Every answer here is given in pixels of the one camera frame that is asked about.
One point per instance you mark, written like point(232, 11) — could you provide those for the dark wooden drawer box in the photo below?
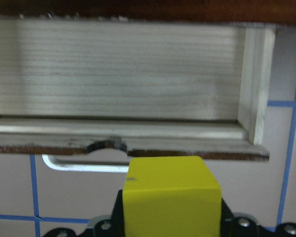
point(282, 12)

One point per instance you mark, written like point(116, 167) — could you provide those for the yellow cube block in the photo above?
point(171, 197)

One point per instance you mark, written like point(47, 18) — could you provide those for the wooden drawer with white handle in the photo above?
point(91, 94)

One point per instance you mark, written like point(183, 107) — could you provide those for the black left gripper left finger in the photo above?
point(117, 216)

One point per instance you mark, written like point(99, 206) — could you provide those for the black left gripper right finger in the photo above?
point(226, 220)

